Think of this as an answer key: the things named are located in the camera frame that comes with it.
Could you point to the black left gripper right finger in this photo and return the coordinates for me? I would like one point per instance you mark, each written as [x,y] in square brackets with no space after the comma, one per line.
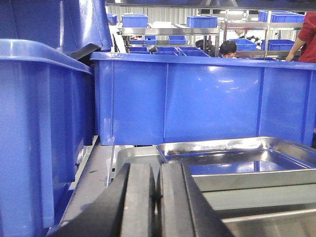
[183,210]

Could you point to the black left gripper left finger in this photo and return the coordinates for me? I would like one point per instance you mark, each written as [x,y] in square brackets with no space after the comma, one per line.
[125,209]

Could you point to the silver metal tray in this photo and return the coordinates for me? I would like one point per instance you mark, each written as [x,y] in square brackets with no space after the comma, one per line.
[234,164]

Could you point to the large blue bin right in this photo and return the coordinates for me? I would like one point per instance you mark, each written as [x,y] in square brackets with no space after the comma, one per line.
[152,99]

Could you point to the large blue bin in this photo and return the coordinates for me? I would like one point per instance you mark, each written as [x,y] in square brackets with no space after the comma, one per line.
[152,99]
[46,119]

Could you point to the large blue bin left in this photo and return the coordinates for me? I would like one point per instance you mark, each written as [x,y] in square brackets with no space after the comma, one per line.
[46,119]

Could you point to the seated person black hair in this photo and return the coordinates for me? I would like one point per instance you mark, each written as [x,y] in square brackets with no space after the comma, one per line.
[228,49]

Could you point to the blue bin upper left shelf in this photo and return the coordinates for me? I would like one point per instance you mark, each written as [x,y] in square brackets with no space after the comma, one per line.
[134,20]

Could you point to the blue bin on top shelf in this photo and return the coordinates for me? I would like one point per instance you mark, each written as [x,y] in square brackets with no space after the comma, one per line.
[202,21]

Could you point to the blue bin top right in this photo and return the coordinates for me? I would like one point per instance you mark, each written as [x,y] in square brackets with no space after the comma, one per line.
[65,25]

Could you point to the person in red shirt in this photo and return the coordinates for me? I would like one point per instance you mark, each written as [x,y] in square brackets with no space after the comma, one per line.
[306,40]

